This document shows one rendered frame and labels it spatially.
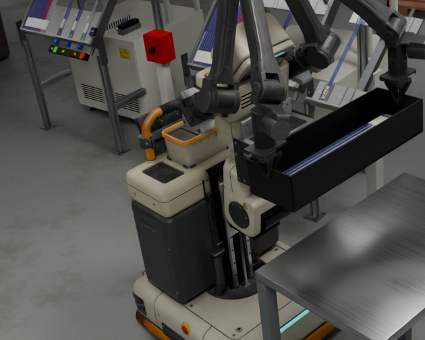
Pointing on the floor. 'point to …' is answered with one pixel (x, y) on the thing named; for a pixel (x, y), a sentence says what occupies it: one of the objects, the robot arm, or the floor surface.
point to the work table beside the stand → (363, 266)
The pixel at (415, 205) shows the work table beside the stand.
